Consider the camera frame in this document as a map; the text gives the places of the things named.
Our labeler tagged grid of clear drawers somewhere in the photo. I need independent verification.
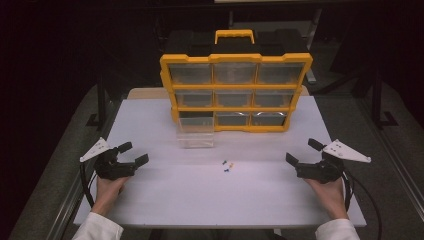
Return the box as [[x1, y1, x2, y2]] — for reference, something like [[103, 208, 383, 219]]
[[167, 62, 306, 127]]

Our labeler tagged black metal stand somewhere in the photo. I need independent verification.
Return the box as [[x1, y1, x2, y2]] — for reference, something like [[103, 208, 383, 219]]
[[85, 74, 108, 130], [370, 64, 400, 130]]

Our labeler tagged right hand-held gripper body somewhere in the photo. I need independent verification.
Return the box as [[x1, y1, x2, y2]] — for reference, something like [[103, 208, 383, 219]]
[[294, 138, 372, 185]]

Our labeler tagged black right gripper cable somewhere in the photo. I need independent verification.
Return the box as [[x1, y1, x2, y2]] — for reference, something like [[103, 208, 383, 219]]
[[342, 169, 383, 240]]

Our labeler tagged person's left hand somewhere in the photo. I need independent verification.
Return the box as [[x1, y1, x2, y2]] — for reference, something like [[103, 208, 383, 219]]
[[91, 176, 130, 216]]

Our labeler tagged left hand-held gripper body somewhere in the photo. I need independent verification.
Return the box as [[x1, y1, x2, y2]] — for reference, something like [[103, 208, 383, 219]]
[[79, 137, 138, 181]]

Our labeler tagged wooden board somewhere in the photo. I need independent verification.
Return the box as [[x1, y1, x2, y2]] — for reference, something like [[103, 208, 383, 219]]
[[127, 85, 310, 100]]

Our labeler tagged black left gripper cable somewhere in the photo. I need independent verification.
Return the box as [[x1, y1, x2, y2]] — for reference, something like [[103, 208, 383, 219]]
[[78, 162, 98, 208]]

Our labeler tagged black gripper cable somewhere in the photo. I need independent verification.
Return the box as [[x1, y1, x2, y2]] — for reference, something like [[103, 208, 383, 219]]
[[342, 169, 383, 240], [78, 162, 98, 208]]

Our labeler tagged yellow and black organizer cabinet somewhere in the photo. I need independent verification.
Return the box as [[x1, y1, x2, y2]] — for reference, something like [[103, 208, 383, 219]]
[[159, 28, 314, 134]]

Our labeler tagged person's right hand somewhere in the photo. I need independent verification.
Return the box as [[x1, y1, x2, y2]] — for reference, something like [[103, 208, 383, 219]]
[[304, 178, 349, 221]]

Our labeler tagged clear plastic drawer bin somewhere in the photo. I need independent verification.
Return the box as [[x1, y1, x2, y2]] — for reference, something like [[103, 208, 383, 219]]
[[175, 111, 215, 149]]

